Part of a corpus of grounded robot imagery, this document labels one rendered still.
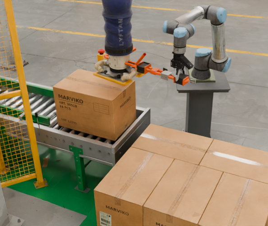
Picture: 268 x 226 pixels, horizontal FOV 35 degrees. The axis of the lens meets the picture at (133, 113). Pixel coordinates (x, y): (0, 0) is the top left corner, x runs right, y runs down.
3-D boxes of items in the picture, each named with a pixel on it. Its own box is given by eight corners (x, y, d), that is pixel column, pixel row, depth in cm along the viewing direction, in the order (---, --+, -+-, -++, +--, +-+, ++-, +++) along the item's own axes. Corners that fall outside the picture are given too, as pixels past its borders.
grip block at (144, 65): (135, 71, 328) (135, 64, 325) (143, 67, 334) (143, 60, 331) (144, 74, 323) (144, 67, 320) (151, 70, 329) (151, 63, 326)
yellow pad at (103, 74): (93, 75, 347) (92, 69, 344) (101, 71, 354) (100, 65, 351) (124, 86, 328) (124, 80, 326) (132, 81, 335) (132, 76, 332)
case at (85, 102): (58, 125, 382) (52, 86, 362) (81, 105, 413) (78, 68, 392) (115, 141, 358) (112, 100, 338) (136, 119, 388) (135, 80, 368)
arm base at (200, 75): (190, 70, 420) (191, 61, 414) (208, 70, 420) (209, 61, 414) (192, 80, 404) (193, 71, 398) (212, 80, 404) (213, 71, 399)
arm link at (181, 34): (189, 28, 292) (183, 32, 285) (189, 44, 299) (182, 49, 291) (177, 25, 297) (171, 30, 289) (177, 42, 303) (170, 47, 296)
